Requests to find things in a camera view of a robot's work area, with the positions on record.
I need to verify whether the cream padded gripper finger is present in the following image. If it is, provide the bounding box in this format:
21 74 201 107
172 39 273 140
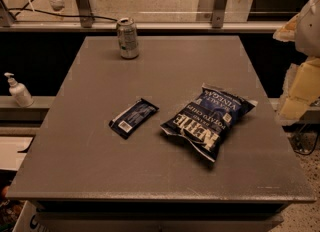
278 57 320 120

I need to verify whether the blue rxbar blueberry wrapper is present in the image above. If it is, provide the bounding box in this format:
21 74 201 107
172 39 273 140
109 98 159 139

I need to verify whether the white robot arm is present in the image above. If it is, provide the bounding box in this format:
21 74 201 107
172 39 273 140
273 0 320 125

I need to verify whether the silver 7up soda can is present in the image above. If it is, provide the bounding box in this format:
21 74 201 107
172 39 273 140
116 17 139 59

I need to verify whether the blue kettle chips bag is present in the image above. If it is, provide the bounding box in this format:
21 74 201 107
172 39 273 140
161 84 257 162

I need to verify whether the white pump soap bottle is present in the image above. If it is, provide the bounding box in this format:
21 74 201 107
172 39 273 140
4 72 34 107

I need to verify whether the white cardboard box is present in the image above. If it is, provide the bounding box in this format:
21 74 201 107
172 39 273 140
12 201 50 232

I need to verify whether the right metal rail bracket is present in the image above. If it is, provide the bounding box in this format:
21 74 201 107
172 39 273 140
211 0 227 28

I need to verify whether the metal rail bracket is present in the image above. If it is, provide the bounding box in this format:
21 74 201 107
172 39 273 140
211 0 227 28
76 0 94 28

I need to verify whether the left metal rail bracket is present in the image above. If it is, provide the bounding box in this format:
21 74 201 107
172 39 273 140
76 0 94 28

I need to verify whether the black cable on floor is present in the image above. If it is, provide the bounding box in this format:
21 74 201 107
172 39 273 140
7 7 118 22

